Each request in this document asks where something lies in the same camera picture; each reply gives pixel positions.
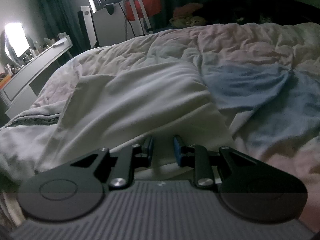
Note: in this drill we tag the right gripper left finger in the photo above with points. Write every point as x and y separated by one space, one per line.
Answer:
76 188

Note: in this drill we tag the white cabinet under window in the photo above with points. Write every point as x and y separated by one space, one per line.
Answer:
114 29

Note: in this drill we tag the red cloth on stand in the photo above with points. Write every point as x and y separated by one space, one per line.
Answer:
152 7

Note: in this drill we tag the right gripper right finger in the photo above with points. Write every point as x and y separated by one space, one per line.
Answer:
249 188

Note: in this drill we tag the lit vanity mirror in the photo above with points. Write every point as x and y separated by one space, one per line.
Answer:
17 47

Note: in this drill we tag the white panel heater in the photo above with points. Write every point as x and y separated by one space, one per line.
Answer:
85 16

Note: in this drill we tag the white zip-up jacket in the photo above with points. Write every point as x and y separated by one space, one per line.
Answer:
161 100

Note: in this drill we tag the white dressing table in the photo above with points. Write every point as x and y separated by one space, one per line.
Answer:
17 94

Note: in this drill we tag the dark green left curtain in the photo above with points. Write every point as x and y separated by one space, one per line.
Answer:
61 16

